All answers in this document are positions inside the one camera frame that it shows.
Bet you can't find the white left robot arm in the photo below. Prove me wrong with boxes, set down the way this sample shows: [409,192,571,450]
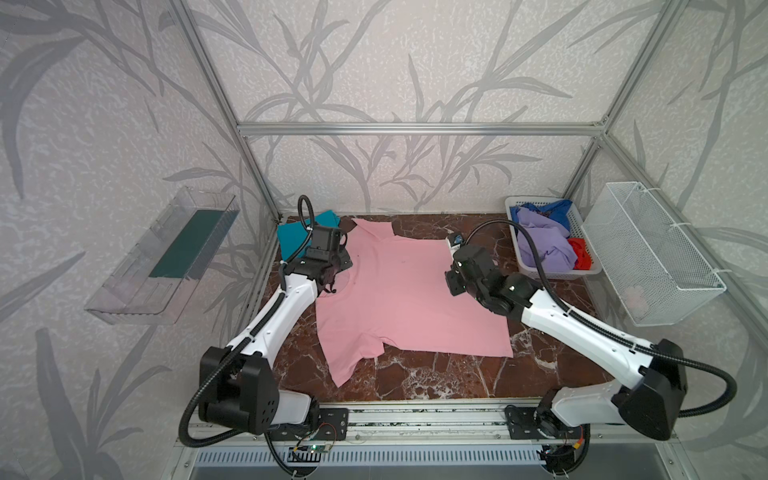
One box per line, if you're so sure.
[179,226,352,448]

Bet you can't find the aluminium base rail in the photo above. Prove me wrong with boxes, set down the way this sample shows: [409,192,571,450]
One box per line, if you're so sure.
[161,398,697,480]

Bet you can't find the white wire mesh basket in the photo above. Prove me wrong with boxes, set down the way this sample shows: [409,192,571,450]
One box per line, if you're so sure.
[583,182,727,327]

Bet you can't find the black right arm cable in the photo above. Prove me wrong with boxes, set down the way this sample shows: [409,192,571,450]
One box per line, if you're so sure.
[464,219,738,419]

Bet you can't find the green circuit board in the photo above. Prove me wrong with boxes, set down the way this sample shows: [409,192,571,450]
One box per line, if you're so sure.
[290,443,334,462]

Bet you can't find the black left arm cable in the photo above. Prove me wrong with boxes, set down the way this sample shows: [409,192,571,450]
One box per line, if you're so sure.
[178,194,319,478]

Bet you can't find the blue t-shirt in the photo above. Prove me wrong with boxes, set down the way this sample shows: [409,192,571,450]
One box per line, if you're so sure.
[509,200,572,237]

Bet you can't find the red t-shirt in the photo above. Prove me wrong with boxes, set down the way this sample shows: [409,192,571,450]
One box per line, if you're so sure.
[568,237,593,271]

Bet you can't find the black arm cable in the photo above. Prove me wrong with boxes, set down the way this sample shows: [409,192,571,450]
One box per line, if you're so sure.
[464,219,738,419]
[178,194,319,478]

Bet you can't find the clear acrylic wall shelf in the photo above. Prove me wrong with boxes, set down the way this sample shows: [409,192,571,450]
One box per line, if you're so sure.
[85,187,240,326]

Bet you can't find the purple t-shirt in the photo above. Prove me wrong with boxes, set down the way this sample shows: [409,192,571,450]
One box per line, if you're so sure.
[517,226,576,273]

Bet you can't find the aluminium cage frame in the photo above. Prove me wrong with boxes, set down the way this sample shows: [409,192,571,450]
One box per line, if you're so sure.
[159,1,767,479]

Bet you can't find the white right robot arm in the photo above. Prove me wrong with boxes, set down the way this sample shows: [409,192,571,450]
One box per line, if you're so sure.
[445,245,687,441]

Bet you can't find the folded teal t-shirt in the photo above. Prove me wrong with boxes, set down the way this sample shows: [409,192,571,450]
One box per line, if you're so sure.
[277,210,340,260]

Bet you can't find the pink t-shirt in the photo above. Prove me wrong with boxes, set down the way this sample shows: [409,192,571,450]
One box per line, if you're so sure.
[316,219,513,386]

